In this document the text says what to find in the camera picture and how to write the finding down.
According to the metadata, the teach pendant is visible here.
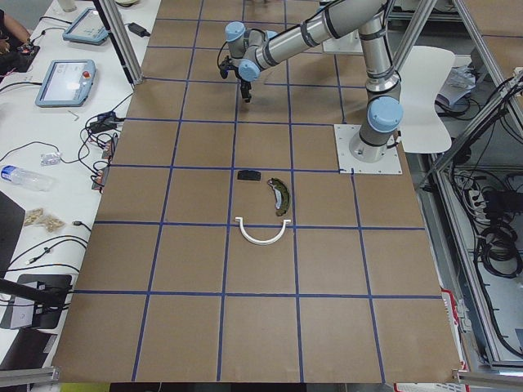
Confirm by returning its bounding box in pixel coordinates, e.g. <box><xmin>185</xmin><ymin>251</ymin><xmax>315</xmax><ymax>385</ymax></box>
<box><xmin>62</xmin><ymin>7</ymin><xmax>108</xmax><ymax>46</ymax></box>
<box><xmin>35</xmin><ymin>60</ymin><xmax>96</xmax><ymax>108</ymax></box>

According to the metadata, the white curved plastic bracket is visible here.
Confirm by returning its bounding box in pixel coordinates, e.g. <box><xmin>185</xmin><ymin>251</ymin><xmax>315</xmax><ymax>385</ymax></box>
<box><xmin>234</xmin><ymin>216</ymin><xmax>293</xmax><ymax>246</ymax></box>

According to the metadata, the far teach pendant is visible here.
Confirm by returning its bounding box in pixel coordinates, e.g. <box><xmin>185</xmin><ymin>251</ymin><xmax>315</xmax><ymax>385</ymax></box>
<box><xmin>62</xmin><ymin>7</ymin><xmax>108</xmax><ymax>46</ymax></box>

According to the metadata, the white plastic chair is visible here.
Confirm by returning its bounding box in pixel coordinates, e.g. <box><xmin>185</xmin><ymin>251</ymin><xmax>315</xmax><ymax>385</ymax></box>
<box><xmin>399</xmin><ymin>46</ymin><xmax>455</xmax><ymax>154</ymax></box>

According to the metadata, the black brake pad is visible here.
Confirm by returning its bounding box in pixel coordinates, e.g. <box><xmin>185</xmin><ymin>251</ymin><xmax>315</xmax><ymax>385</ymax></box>
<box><xmin>237</xmin><ymin>170</ymin><xmax>262</xmax><ymax>181</ymax></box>

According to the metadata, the clear plastic water bottle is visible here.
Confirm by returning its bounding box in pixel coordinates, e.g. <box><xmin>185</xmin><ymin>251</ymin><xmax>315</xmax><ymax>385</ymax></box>
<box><xmin>1</xmin><ymin>165</ymin><xmax>55</xmax><ymax>192</ymax></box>

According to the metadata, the bag of wooden pieces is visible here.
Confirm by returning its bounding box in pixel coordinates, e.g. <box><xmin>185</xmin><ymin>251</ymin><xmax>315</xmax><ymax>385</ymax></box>
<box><xmin>23</xmin><ymin>208</ymin><xmax>65</xmax><ymax>233</ymax></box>

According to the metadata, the near teach pendant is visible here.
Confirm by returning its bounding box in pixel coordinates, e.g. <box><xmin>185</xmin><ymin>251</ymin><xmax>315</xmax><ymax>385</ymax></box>
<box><xmin>35</xmin><ymin>60</ymin><xmax>96</xmax><ymax>108</ymax></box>

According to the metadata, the black power adapter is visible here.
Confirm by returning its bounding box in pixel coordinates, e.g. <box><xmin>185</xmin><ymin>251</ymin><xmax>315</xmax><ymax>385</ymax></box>
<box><xmin>127</xmin><ymin>22</ymin><xmax>150</xmax><ymax>38</ymax></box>

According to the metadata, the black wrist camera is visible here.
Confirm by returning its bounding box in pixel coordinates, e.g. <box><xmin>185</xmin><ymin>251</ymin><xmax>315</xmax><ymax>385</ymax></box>
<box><xmin>218</xmin><ymin>56</ymin><xmax>235</xmax><ymax>79</ymax></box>

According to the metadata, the aluminium frame post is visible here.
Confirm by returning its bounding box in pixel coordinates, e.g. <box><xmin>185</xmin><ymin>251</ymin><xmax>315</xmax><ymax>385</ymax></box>
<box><xmin>93</xmin><ymin>0</ymin><xmax>143</xmax><ymax>86</ymax></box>

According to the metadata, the green brake shoe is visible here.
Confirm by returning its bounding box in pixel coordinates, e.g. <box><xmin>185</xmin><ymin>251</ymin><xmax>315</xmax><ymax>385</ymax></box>
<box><xmin>267</xmin><ymin>177</ymin><xmax>291</xmax><ymax>216</ymax></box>

